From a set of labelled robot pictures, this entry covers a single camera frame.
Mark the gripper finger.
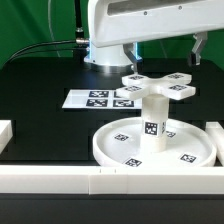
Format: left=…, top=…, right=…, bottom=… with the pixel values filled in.
left=123, top=44, right=138, bottom=73
left=188, top=32, right=208, bottom=66

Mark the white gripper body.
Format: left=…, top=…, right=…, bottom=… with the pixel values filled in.
left=88, top=0, right=224, bottom=47

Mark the white cross-shaped table base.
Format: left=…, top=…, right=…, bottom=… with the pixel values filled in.
left=116, top=72, right=196, bottom=100

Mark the white round table top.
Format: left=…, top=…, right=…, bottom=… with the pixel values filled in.
left=92, top=117, right=217, bottom=168

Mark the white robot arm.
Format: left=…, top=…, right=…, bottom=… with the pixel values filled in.
left=85, top=0, right=224, bottom=73

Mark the black vertical pole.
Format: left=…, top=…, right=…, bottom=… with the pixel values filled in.
left=74, top=0, right=84, bottom=38

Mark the white marker sheet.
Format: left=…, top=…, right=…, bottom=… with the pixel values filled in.
left=62, top=89, right=142, bottom=109

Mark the white right fence block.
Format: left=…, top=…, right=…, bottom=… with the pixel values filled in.
left=205, top=122, right=224, bottom=167

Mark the white fence block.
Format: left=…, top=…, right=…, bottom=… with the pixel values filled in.
left=205, top=122, right=224, bottom=167
left=0, top=120, right=13, bottom=154

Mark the white left fence block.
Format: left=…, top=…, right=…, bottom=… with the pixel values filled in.
left=0, top=120, right=13, bottom=154

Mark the white front fence bar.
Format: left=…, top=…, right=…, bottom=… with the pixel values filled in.
left=0, top=165, right=224, bottom=195

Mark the black cable bundle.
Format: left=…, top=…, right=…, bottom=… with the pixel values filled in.
left=6, top=39, right=90, bottom=64

